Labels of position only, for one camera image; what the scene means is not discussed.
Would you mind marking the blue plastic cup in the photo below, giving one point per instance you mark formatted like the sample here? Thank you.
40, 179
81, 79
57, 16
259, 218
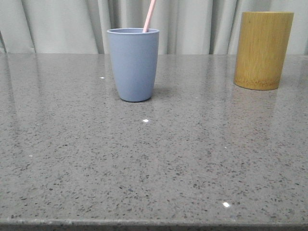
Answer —
134, 55

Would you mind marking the bamboo wooden cup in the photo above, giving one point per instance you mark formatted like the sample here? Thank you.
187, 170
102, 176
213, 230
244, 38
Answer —
262, 46

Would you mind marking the grey curtain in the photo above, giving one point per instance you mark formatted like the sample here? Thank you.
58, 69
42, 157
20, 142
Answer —
186, 26

